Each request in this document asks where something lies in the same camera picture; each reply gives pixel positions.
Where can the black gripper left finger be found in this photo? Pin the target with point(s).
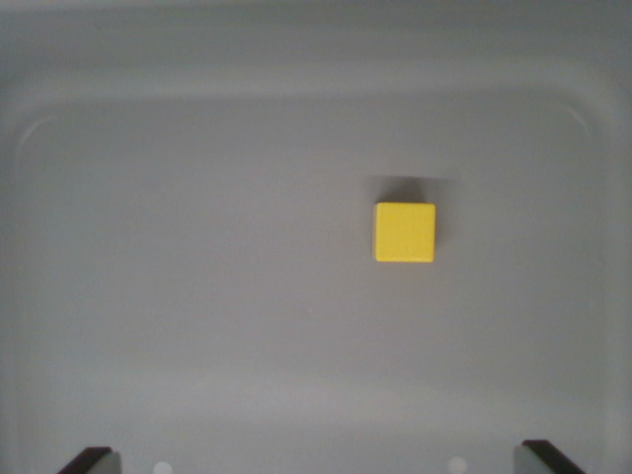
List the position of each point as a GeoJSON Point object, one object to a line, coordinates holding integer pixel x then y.
{"type": "Point", "coordinates": [94, 461]}

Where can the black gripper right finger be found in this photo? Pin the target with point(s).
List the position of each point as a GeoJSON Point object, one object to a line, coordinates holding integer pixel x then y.
{"type": "Point", "coordinates": [540, 459]}

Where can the yellow wooden cube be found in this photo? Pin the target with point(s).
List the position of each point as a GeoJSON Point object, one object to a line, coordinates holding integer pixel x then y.
{"type": "Point", "coordinates": [405, 232]}

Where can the white plastic bin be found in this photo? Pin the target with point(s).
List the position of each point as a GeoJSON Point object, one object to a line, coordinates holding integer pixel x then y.
{"type": "Point", "coordinates": [247, 247]}

